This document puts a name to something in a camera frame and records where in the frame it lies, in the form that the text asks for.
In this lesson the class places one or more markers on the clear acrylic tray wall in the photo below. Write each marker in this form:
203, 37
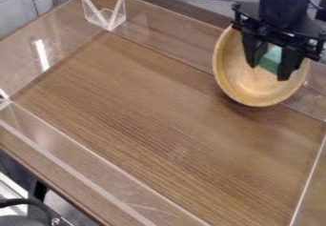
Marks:
113, 197

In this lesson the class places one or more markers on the brown wooden bowl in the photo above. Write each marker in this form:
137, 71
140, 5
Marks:
247, 85

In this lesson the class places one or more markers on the black table leg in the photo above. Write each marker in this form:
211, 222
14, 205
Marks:
37, 190

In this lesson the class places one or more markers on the green rectangular block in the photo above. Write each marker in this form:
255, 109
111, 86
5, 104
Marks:
270, 61

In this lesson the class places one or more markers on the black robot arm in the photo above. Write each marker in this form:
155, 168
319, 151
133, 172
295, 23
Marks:
291, 7

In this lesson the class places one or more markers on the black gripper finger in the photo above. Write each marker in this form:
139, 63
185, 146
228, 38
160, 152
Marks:
254, 48
292, 57

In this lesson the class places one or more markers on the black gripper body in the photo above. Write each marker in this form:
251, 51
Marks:
276, 29

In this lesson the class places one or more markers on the clear acrylic corner bracket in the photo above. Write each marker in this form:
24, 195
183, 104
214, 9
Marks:
104, 18

